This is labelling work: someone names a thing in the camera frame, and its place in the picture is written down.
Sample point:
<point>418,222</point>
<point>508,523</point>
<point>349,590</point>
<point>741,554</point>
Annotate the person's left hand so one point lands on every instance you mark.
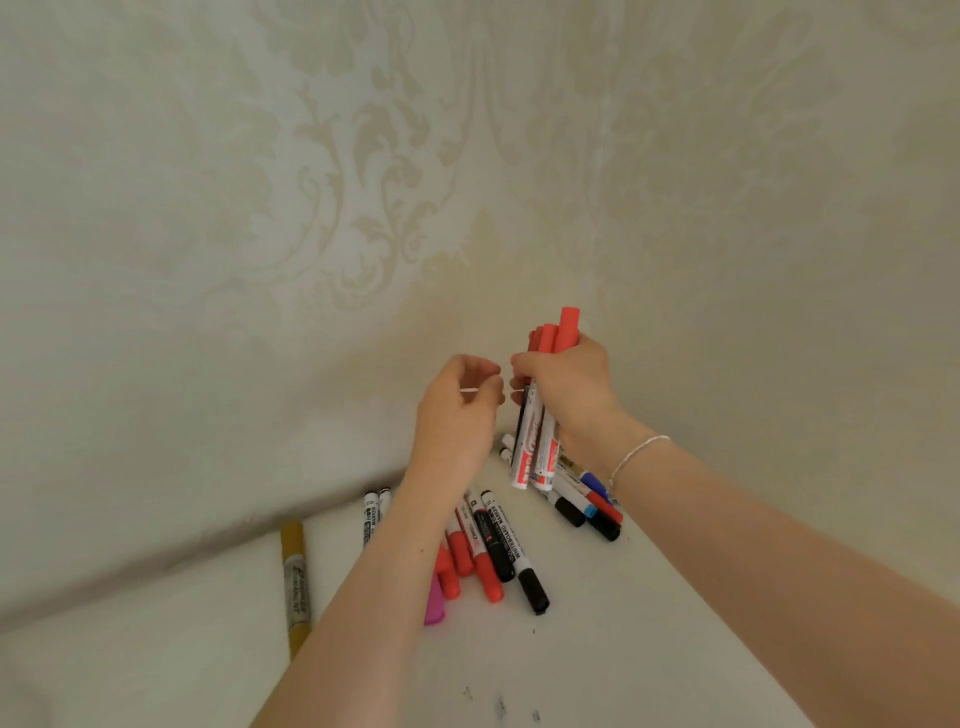
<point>450,427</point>

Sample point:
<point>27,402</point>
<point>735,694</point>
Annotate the person's right hand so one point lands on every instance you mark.
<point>574,386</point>

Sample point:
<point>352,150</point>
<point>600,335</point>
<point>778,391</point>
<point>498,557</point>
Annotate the person's right thumb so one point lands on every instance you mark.
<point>527,364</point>

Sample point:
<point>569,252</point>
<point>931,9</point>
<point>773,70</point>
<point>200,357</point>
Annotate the person's left thumb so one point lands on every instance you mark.
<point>493,391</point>

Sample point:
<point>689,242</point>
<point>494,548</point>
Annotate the black body marker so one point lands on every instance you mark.
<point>520,420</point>

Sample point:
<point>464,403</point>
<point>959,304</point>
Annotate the red cap white marker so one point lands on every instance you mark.
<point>606,510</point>
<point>486,574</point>
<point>547,450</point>
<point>526,450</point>

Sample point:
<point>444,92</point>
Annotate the person's left forearm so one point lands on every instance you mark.
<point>360,600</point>

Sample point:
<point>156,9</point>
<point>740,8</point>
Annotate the person's right forearm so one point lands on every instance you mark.
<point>750,570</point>

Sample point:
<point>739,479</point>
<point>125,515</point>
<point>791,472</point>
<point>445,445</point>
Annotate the black cap white marker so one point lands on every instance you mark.
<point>568,511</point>
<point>529,577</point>
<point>604,527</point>

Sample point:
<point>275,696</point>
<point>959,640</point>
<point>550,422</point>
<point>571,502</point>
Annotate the white marker black end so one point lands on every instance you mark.
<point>384,502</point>
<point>370,517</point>

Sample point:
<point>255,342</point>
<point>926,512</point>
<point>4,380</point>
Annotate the pink marker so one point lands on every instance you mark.
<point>434,604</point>

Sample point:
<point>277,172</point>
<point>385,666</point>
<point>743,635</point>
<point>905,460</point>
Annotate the gold marker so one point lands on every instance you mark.
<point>295,585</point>

